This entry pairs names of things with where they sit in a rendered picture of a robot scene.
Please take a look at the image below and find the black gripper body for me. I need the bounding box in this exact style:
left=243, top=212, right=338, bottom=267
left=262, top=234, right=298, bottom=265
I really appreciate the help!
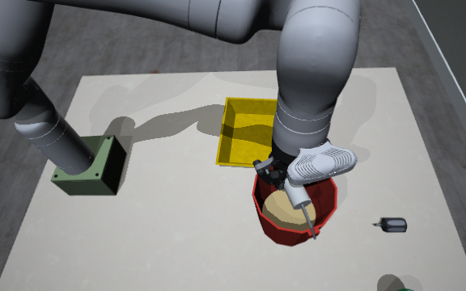
left=269, top=136, right=297, bottom=171

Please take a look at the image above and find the red pail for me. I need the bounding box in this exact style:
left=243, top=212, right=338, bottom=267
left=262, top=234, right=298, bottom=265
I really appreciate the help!
left=252, top=174, right=337, bottom=247

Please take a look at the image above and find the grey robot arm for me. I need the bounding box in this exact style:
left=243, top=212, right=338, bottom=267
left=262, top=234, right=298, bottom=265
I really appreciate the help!
left=0, top=0, right=362, bottom=185

